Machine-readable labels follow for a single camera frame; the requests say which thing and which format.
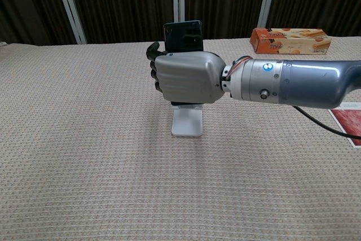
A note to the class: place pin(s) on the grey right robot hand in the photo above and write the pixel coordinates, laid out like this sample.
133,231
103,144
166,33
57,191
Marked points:
186,77

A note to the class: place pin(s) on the black smartphone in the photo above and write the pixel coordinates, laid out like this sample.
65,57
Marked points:
184,36

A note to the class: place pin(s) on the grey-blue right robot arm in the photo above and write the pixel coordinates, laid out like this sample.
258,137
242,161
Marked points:
296,83

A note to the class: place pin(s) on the white phone stand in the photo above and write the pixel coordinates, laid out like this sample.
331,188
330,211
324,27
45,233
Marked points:
187,122

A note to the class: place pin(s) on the dark brown curtain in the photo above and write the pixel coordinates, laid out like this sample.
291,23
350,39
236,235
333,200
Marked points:
127,1

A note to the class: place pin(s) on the orange biscuit box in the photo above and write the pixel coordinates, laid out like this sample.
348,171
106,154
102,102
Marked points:
290,42

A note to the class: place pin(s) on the beige woven tablecloth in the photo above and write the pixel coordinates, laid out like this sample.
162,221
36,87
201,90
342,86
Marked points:
112,167

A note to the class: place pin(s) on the red and white card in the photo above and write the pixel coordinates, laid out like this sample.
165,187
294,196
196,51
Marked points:
348,125

